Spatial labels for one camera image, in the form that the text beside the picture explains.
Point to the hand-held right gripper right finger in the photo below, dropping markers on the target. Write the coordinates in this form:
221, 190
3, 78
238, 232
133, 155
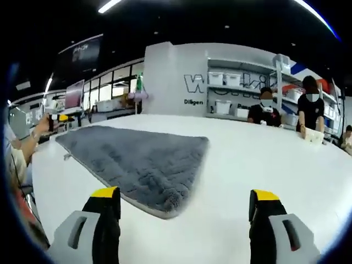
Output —
277, 242

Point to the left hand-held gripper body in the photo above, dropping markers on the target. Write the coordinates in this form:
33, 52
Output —
55, 118

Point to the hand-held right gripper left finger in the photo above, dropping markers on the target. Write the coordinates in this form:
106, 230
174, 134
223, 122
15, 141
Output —
79, 239

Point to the grey plush towel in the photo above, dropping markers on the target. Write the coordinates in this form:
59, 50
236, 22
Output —
132, 159

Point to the person's left hand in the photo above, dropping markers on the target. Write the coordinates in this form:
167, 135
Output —
43, 126

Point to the pink display monitor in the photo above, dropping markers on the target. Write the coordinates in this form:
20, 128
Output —
74, 96

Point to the person's red clothing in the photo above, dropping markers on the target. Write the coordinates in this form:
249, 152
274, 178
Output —
30, 220

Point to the person's upper body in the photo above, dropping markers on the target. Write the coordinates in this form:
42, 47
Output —
15, 167

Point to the black hanging screen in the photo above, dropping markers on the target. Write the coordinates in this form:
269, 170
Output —
82, 52

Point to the lilac cylinder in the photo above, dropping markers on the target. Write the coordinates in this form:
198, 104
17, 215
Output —
137, 96

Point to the white table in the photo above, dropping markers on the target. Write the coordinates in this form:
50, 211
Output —
247, 170

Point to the green hanging item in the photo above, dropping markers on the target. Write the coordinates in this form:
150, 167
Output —
139, 82

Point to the ceiling light bar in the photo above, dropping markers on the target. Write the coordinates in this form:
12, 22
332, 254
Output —
108, 6

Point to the group of white storage bins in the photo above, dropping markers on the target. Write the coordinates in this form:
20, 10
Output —
215, 78

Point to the grey metal storage shelf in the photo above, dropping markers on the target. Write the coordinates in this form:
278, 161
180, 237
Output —
291, 82
242, 66

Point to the long ceiling light strip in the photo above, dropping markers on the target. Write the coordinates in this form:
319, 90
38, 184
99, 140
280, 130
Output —
316, 13

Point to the red blue wall banner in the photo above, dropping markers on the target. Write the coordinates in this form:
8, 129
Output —
299, 67

